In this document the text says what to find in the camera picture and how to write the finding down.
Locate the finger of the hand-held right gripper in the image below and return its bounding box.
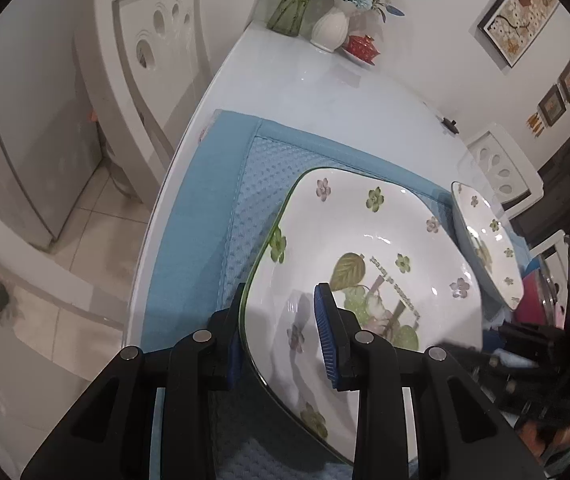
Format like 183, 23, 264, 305
427, 342, 516, 386

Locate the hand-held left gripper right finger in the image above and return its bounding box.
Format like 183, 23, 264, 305
313, 282, 546, 480

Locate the light blue textured mat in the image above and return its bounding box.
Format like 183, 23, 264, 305
142, 108, 533, 480

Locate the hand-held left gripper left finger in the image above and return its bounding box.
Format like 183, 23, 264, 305
20, 282, 246, 480

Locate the red steel bowl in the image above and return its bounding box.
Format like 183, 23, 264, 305
512, 275, 558, 330

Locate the white chair with cutouts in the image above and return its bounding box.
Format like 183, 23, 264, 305
527, 230, 570, 281
457, 124, 543, 221
71, 0, 276, 203

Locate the grey refrigerator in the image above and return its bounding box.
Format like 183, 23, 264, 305
0, 35, 103, 251

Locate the large framed floral picture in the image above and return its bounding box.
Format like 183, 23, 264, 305
476, 0, 560, 68

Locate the small floral white plate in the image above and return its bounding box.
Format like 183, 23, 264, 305
451, 181, 526, 311

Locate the orange wall decoration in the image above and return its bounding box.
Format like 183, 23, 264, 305
527, 111, 549, 139

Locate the large floral white plate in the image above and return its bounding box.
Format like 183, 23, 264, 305
240, 166, 486, 466

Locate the white ribbed vase with flowers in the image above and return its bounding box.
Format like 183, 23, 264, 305
311, 0, 406, 53

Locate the red lidded teacup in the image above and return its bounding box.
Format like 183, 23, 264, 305
342, 34, 382, 67

